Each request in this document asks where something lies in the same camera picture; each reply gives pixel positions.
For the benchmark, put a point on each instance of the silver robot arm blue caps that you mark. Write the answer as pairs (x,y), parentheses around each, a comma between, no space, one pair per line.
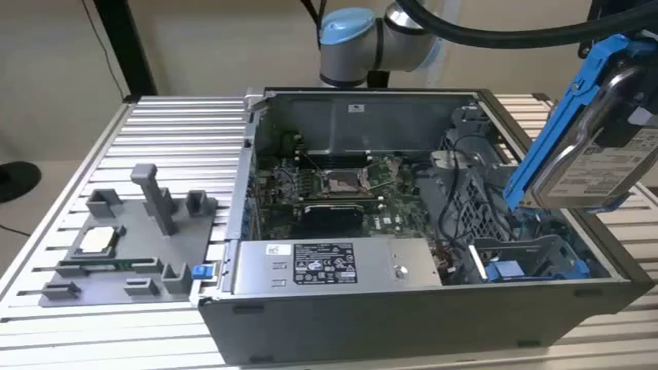
(350,58)

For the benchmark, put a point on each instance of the black graphics card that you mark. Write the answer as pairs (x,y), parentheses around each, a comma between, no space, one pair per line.
(332,221)

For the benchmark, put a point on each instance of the black round base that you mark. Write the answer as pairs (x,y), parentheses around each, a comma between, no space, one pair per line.
(18,181)

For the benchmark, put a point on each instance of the green RAM stick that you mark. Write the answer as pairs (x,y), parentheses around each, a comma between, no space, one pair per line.
(123,264)

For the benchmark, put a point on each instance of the CPU socket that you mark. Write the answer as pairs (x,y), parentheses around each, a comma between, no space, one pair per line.
(342,183)

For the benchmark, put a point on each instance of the green motherboard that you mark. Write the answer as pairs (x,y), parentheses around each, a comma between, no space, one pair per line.
(406,200)

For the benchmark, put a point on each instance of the blue case latch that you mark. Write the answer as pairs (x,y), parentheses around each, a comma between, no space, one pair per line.
(202,271)

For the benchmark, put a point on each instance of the grey open PC case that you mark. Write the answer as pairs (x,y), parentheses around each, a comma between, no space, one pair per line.
(360,327)

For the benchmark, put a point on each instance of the grey perforated drive cage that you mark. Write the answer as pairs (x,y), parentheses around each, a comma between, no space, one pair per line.
(478,200)

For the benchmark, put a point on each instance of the silver CPU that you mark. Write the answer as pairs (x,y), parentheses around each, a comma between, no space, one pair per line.
(99,239)

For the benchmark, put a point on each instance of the black RAM slot bank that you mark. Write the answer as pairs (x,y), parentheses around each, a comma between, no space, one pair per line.
(334,157)

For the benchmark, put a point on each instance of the grey parts rack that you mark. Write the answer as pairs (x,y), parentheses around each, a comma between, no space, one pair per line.
(134,216)

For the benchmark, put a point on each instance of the silver power supply unit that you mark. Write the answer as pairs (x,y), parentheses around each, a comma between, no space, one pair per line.
(257,270)

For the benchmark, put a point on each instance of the thin locking lever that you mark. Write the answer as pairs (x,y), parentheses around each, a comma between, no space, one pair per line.
(312,160)

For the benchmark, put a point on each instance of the black upright post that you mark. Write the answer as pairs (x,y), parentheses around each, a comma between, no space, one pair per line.
(123,46)

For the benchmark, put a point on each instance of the silver board heatsink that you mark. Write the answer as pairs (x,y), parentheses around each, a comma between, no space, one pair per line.
(286,181)

